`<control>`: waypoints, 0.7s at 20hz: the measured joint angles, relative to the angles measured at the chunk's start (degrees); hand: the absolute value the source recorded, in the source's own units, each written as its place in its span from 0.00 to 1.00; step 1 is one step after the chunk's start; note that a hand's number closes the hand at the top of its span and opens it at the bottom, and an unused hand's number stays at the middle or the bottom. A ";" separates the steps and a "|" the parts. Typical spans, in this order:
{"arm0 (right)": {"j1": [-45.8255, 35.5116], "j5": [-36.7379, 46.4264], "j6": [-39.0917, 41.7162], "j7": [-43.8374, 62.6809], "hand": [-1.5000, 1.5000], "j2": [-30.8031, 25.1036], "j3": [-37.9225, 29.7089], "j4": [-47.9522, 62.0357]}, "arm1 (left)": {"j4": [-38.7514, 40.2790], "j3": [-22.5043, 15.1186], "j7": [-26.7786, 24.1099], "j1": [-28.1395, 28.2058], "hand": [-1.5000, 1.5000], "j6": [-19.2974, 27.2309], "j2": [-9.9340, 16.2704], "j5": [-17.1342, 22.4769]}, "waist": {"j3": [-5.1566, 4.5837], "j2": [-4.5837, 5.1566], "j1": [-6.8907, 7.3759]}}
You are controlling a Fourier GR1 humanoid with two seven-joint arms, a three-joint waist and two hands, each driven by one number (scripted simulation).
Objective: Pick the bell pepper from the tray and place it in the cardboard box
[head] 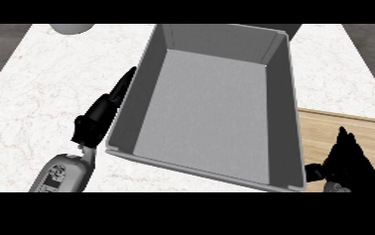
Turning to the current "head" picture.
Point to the wooden tray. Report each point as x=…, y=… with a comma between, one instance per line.
x=327, y=133

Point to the pale grey round object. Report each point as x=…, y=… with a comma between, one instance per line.
x=73, y=28

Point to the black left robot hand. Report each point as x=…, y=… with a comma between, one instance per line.
x=100, y=113

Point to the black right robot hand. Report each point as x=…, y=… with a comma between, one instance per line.
x=345, y=163

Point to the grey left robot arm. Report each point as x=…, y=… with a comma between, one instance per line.
x=61, y=174

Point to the grey open box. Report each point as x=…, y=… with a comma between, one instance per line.
x=210, y=113

